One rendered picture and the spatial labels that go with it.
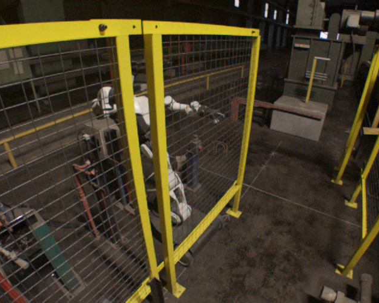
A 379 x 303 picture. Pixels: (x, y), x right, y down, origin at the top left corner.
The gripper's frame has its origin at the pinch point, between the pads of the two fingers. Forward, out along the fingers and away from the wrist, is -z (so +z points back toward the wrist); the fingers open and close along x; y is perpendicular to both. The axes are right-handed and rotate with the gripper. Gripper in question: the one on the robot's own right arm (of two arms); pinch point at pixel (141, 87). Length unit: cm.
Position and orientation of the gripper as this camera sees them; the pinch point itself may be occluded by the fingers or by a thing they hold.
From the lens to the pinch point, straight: 113.6
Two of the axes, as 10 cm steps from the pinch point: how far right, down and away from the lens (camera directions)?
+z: -9.0, 1.2, 4.1
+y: 2.5, 9.3, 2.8
